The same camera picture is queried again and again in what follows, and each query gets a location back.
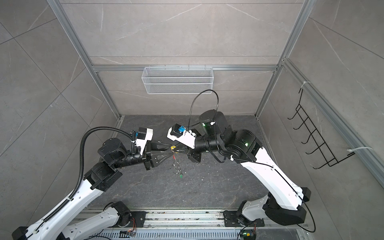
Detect black wire hook rack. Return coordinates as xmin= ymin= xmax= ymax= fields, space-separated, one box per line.
xmin=288 ymin=89 xmax=355 ymax=170

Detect white wire mesh basket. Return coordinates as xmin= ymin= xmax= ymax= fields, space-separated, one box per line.
xmin=142 ymin=67 xmax=214 ymax=95

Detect aluminium frame profiles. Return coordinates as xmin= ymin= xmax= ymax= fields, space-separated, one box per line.
xmin=48 ymin=1 xmax=384 ymax=185

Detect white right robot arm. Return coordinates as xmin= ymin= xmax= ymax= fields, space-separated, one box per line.
xmin=167 ymin=110 xmax=311 ymax=226

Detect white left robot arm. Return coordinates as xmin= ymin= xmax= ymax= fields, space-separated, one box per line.
xmin=12 ymin=138 xmax=172 ymax=240

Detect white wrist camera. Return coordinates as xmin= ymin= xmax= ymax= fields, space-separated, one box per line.
xmin=135 ymin=127 xmax=154 ymax=156
xmin=167 ymin=124 xmax=196 ymax=149

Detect black right camera cable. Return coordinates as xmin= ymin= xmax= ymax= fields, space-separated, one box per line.
xmin=187 ymin=89 xmax=220 ymax=130

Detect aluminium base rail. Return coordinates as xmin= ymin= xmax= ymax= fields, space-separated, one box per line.
xmin=74 ymin=209 xmax=271 ymax=240

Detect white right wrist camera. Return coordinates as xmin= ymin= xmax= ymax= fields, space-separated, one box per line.
xmin=167 ymin=124 xmax=196 ymax=149

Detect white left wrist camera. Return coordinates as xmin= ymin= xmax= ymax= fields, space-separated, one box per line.
xmin=135 ymin=127 xmax=154 ymax=156

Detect black corrugated cable conduit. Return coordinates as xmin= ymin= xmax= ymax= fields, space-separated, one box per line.
xmin=41 ymin=126 xmax=134 ymax=224

